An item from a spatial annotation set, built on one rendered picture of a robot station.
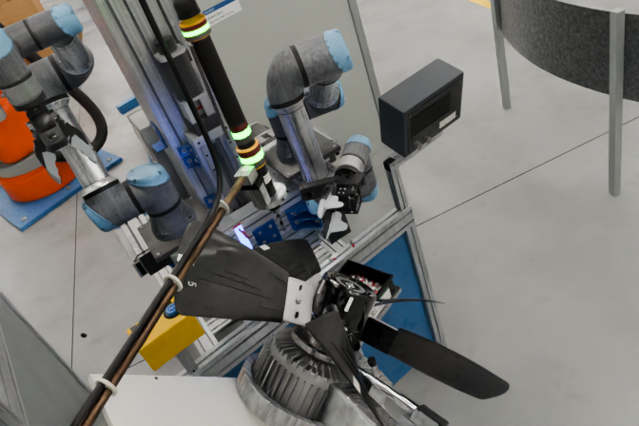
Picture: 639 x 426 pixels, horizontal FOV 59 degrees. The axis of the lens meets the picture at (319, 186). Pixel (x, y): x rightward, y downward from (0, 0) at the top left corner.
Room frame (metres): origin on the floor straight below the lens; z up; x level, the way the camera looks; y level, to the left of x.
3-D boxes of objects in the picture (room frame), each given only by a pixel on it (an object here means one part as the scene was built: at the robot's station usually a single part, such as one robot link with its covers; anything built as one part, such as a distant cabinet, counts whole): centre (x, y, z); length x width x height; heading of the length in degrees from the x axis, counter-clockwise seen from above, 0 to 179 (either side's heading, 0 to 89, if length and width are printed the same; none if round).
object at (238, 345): (1.27, 0.16, 0.82); 0.90 x 0.04 x 0.08; 115
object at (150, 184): (1.55, 0.50, 1.20); 0.13 x 0.12 x 0.14; 107
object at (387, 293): (1.15, 0.03, 0.85); 0.22 x 0.17 x 0.07; 130
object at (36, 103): (1.28, 0.55, 1.62); 0.09 x 0.08 x 0.12; 25
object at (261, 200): (0.89, 0.10, 1.50); 0.09 x 0.07 x 0.10; 150
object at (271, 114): (1.73, 0.02, 1.20); 0.13 x 0.12 x 0.14; 93
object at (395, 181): (1.45, -0.23, 0.96); 0.03 x 0.03 x 0.20; 25
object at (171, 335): (1.10, 0.52, 1.02); 0.16 x 0.10 x 0.11; 115
